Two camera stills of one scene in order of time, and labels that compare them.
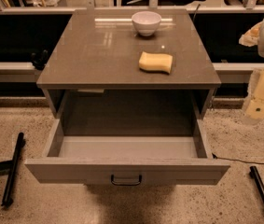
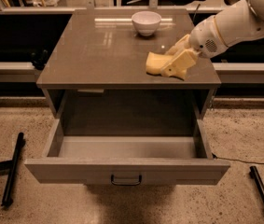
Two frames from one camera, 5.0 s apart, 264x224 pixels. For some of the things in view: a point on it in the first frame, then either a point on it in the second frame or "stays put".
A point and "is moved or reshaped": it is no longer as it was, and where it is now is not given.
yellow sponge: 155,62 is moved or reshaped
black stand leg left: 10,165 stays put
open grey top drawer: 126,161 stays put
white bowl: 145,23 stays put
